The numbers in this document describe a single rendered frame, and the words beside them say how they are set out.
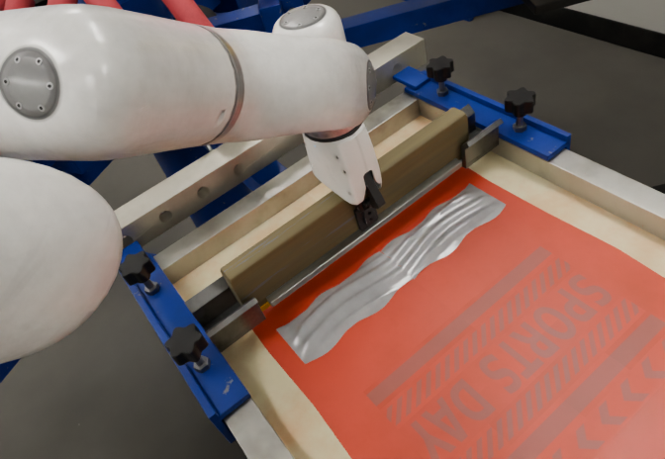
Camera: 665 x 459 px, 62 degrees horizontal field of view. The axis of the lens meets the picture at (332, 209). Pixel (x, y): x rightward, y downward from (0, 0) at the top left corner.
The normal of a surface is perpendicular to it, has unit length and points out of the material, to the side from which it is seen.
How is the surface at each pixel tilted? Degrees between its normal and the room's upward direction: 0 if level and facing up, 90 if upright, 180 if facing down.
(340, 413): 0
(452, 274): 0
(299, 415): 0
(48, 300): 102
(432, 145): 90
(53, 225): 82
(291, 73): 62
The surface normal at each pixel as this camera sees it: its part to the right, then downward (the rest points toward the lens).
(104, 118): 0.38, 0.59
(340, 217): 0.59, 0.48
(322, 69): 0.62, -0.09
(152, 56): 0.88, -0.26
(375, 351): -0.22, -0.69
